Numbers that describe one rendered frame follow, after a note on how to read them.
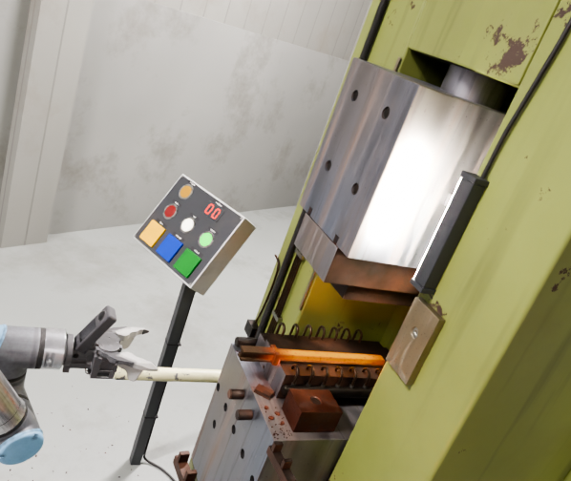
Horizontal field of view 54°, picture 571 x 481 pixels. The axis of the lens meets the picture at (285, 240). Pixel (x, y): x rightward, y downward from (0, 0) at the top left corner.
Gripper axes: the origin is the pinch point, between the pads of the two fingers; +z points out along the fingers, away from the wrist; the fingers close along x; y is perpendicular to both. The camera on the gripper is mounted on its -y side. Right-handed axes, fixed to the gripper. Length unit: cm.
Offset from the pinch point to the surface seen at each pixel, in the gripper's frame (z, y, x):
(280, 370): 33.0, 1.9, 4.4
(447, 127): 44, -70, 12
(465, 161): 53, -64, 12
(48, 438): -8, 100, -71
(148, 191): 58, 72, -294
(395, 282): 53, -30, 7
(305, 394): 36.6, 2.0, 13.4
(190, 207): 18, -13, -60
